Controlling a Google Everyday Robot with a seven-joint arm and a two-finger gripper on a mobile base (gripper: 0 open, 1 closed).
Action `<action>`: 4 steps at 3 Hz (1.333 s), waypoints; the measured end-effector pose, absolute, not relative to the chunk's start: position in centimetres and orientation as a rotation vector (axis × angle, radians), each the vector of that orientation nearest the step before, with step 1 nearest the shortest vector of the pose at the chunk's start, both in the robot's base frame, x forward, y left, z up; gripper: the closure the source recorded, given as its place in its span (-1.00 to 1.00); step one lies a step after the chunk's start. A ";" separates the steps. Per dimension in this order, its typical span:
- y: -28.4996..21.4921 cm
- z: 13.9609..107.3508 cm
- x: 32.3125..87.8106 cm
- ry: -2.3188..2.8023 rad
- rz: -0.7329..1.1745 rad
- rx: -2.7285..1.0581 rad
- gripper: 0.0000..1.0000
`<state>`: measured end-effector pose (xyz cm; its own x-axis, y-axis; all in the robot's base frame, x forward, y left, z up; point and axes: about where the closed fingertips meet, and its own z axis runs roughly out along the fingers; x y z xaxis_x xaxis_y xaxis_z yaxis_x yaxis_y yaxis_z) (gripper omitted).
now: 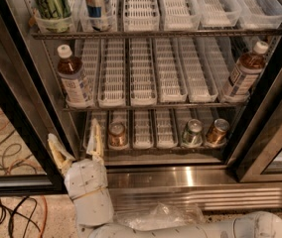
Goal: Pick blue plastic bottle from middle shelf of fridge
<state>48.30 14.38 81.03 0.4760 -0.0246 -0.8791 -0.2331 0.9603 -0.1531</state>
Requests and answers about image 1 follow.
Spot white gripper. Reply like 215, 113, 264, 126
48, 118, 108, 200

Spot tea bottle white cap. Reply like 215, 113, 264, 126
222, 41, 269, 97
56, 44, 94, 105

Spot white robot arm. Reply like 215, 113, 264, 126
48, 120, 282, 238

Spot left glass fridge door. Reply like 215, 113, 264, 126
0, 0, 73, 195

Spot glass fridge door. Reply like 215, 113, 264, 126
226, 36, 282, 182
0, 0, 73, 195

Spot white tray shelf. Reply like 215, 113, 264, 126
178, 38, 218, 103
153, 39, 188, 102
129, 39, 157, 106
97, 39, 126, 108

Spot white tray under left bottle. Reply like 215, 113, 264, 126
66, 40, 100, 109

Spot white tray under bottle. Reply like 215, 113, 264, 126
66, 40, 100, 109
199, 37, 249, 103

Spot steel fridge base grille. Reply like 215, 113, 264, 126
107, 167, 282, 212

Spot green bottle top shelf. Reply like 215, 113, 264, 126
35, 0, 71, 20

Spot blue beige bottle top shelf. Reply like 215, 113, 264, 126
85, 0, 112, 32

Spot white tray under right bottle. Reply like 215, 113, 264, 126
199, 37, 249, 103

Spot right glass fridge door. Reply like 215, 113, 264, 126
226, 36, 282, 182

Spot left copper can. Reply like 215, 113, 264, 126
108, 122, 126, 147

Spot copper can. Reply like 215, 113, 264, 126
206, 118, 229, 145
108, 122, 126, 147

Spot clear plastic container on floor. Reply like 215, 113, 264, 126
114, 202, 205, 231

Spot silver green can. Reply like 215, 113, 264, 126
182, 119, 203, 147

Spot right copper can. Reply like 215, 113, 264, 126
206, 118, 229, 145

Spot orange cable on floor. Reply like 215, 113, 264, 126
38, 195, 49, 238

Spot black cables on floor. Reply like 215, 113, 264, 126
0, 195, 42, 238

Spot middle wire shelf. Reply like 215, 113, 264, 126
63, 102, 247, 112

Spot wire shelf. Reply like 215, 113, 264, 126
63, 102, 247, 112
31, 29, 282, 40

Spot top wire shelf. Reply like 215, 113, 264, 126
31, 29, 282, 40

